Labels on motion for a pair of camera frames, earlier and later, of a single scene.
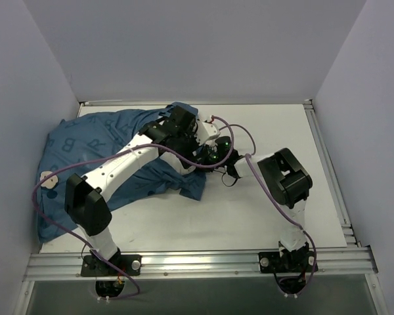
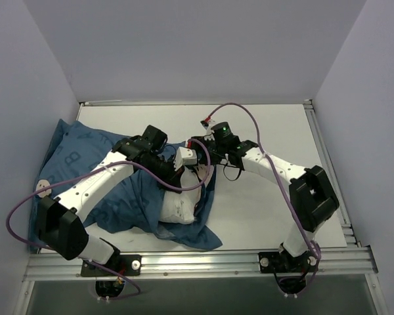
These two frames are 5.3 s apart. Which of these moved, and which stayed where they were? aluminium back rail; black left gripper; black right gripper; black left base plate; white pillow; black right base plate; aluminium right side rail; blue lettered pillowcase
Moved: white pillow; blue lettered pillowcase; black left gripper
Stayed: black left base plate; black right gripper; aluminium right side rail; black right base plate; aluminium back rail
